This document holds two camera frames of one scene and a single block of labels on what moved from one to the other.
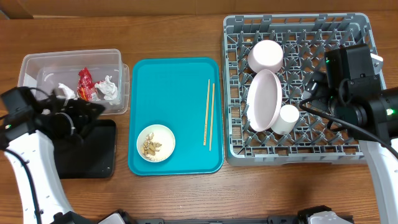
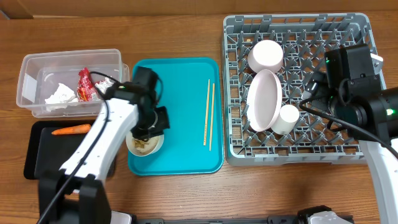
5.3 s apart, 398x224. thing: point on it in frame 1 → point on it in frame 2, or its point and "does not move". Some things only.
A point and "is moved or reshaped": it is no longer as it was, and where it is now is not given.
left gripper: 83,115 → 139,132
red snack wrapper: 86,89 does not move
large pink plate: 264,101 does not move
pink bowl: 265,55 does not move
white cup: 288,116 does not move
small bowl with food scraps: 155,143 is moved or reshaped
